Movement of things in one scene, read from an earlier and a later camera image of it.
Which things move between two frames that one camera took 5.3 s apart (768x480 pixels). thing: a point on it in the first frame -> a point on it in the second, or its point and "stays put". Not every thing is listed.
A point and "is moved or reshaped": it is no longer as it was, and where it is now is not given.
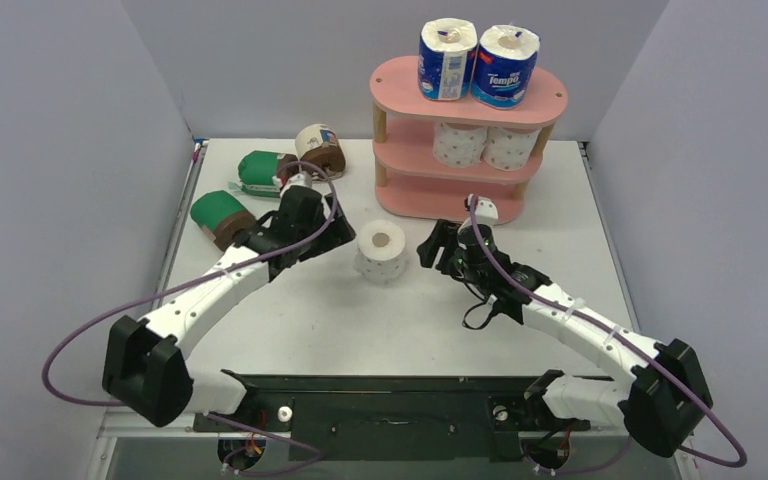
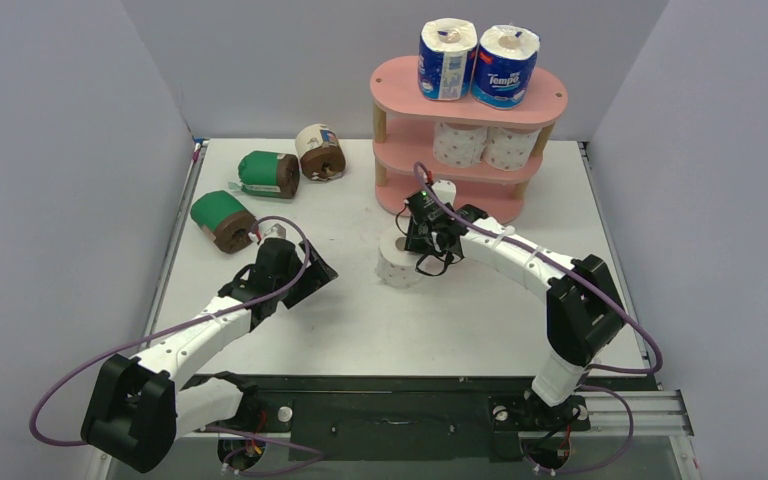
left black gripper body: [335, 234] -> [312, 279]
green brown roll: [221, 216] stays put
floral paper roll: [380, 252] is moved or reshaped
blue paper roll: [445, 58] stays put
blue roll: [504, 65] stays put
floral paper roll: [508, 150] stays put
